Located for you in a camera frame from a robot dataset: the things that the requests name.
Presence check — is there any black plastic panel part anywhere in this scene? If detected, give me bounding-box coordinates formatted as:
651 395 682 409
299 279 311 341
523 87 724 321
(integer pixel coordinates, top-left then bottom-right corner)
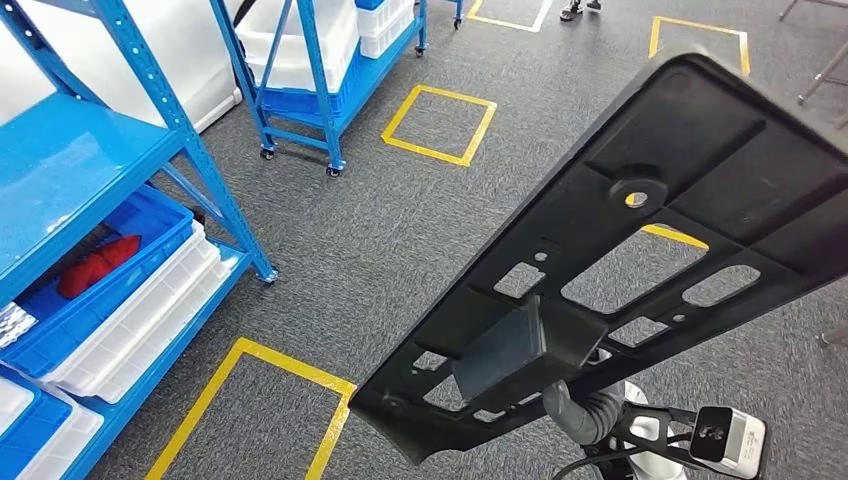
349 44 848 466

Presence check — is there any blue steel shelf rack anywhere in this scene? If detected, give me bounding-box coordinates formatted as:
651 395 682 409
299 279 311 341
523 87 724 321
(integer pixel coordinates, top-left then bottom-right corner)
0 0 280 480

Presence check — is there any yellow floor tape square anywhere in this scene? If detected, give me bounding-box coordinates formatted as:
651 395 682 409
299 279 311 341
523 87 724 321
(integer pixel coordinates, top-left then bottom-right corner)
144 336 358 480

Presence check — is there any blue plastic bin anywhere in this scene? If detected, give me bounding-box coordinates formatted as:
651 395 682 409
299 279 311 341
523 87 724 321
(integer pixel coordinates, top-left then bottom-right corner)
261 46 364 119
0 185 195 380
0 367 74 480

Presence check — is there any blue steel rack with casters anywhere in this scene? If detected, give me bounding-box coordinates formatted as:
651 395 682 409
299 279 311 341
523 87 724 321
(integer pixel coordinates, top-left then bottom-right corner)
208 0 429 179

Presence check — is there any large white plastic bin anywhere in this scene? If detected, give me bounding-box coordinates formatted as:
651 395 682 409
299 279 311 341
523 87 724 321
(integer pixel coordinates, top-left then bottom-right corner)
235 0 359 94

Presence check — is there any red cloth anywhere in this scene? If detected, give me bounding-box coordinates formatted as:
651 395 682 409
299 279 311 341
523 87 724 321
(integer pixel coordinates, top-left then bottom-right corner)
56 235 142 301

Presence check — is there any silver foil bag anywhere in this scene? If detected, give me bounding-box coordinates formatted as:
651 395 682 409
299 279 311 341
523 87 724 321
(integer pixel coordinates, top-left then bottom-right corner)
0 301 39 350

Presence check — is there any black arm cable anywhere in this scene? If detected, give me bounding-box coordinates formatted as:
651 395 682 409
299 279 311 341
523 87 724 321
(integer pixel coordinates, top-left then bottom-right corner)
582 442 670 480

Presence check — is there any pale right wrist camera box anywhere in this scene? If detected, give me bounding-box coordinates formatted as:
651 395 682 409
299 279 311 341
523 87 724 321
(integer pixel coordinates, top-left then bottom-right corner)
688 405 768 480

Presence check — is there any grey metal chair frame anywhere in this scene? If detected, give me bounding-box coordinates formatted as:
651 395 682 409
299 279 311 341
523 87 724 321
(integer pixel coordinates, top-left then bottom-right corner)
796 39 848 130

